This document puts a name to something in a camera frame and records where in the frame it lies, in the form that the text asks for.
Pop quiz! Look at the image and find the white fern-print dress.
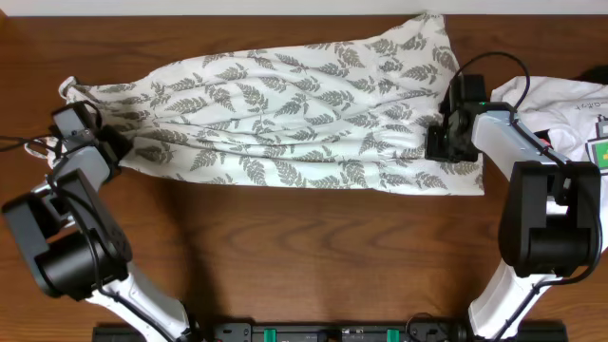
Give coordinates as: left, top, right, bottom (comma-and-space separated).
59, 13, 484, 196

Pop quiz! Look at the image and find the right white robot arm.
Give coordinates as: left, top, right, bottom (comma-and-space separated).
425, 102, 603, 341

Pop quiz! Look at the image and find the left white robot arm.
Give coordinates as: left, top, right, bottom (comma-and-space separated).
1, 125, 202, 341

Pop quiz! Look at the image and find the white t-shirt with pixel graphic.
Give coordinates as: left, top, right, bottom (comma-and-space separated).
481, 76, 607, 252

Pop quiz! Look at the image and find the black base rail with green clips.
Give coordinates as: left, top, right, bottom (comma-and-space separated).
91, 316, 569, 342

